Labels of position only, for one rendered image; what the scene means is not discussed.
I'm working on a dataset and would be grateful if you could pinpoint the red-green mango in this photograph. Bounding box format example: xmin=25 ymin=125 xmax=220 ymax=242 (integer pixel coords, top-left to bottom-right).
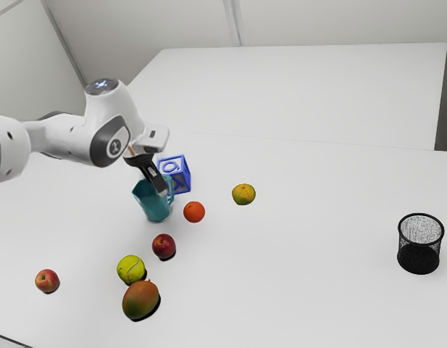
xmin=122 ymin=278 xmax=161 ymax=321

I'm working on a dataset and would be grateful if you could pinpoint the yellow-green tennis ball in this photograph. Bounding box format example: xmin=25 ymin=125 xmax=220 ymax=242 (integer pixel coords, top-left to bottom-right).
xmin=116 ymin=254 xmax=147 ymax=286

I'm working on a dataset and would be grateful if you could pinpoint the blue letter block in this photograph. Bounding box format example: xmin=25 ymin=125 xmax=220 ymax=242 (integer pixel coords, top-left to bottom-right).
xmin=156 ymin=154 xmax=192 ymax=196

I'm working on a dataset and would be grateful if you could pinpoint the black mesh pen holder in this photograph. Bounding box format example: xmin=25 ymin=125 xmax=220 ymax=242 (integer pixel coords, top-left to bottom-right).
xmin=396 ymin=212 xmax=446 ymax=276

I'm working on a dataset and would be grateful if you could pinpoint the orange fruit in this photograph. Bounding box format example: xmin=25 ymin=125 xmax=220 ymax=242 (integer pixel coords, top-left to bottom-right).
xmin=183 ymin=201 xmax=206 ymax=223

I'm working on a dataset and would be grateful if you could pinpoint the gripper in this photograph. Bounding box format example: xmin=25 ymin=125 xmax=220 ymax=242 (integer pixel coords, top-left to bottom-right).
xmin=123 ymin=152 xmax=167 ymax=195

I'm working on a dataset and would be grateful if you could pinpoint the red-yellow apple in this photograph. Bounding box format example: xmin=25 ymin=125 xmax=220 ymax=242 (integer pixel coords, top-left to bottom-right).
xmin=34 ymin=268 xmax=61 ymax=294

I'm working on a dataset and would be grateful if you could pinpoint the dark red apple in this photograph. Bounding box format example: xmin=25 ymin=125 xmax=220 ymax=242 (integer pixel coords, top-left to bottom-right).
xmin=151 ymin=233 xmax=177 ymax=260

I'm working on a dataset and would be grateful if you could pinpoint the yellow-green citrus fruit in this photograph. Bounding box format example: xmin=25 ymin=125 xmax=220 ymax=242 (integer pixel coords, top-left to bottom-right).
xmin=231 ymin=183 xmax=256 ymax=206

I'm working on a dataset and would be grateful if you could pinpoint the teal faceted mug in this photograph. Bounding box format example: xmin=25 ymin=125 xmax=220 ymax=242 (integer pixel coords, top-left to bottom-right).
xmin=131 ymin=175 xmax=175 ymax=223

